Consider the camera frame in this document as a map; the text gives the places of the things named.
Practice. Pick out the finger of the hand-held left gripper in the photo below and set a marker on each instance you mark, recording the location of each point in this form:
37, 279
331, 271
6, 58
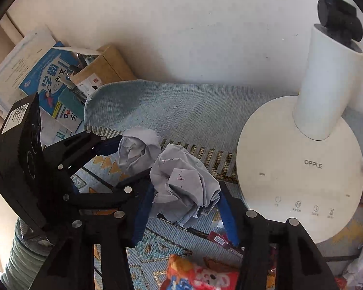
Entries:
115, 199
110, 145

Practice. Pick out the brown cardboard box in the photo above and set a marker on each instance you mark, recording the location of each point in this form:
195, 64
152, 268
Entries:
106, 69

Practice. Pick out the white paper ball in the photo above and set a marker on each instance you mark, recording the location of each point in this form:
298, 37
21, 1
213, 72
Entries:
361, 262
184, 187
139, 151

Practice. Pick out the white desk lamp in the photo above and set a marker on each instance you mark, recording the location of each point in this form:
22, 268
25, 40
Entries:
290, 163

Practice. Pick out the blue cover book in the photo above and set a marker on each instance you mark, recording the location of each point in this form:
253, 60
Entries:
48, 78

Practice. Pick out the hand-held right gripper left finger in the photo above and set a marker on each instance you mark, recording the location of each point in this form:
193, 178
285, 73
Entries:
142, 214

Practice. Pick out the orange snack packet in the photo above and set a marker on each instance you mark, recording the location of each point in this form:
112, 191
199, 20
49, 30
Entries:
199, 275

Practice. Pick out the long anime card pack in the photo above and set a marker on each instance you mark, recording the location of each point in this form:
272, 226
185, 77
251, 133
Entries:
222, 240

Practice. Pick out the blue patterned woven mat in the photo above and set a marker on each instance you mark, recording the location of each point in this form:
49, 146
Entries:
184, 105

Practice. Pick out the pale green ribbed cloth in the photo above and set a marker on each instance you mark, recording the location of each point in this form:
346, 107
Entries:
18, 262

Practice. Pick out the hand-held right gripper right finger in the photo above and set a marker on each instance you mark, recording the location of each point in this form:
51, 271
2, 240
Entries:
230, 214

